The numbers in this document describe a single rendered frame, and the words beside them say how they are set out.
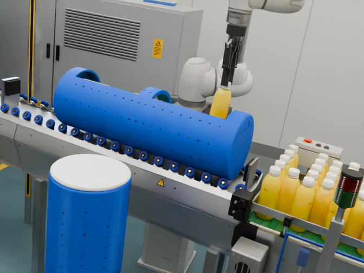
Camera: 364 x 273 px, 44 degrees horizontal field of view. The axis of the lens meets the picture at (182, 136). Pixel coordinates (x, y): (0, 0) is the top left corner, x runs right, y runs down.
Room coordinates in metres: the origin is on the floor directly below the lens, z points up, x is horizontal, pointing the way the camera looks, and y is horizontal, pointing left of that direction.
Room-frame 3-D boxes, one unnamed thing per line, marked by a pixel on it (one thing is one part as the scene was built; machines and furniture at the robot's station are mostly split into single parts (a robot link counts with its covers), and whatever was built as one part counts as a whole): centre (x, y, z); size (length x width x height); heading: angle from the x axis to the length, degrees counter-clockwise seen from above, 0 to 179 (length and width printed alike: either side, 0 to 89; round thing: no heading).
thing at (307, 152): (1.86, -0.60, 1.05); 0.20 x 0.10 x 0.10; 66
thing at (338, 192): (1.20, -0.50, 1.18); 0.06 x 0.06 x 0.05
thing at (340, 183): (1.20, -0.50, 1.23); 0.06 x 0.06 x 0.04
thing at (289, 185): (1.52, -0.43, 0.99); 0.07 x 0.07 x 0.19
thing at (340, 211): (1.20, -0.50, 1.18); 0.06 x 0.06 x 0.16
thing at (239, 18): (1.75, -0.14, 1.59); 0.09 x 0.09 x 0.06
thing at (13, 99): (2.22, 0.92, 1.00); 0.10 x 0.04 x 0.15; 156
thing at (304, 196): (1.46, -0.47, 0.99); 0.07 x 0.07 x 0.19
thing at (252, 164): (1.68, -0.30, 0.99); 0.10 x 0.02 x 0.12; 156
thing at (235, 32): (1.75, -0.14, 1.52); 0.08 x 0.07 x 0.09; 156
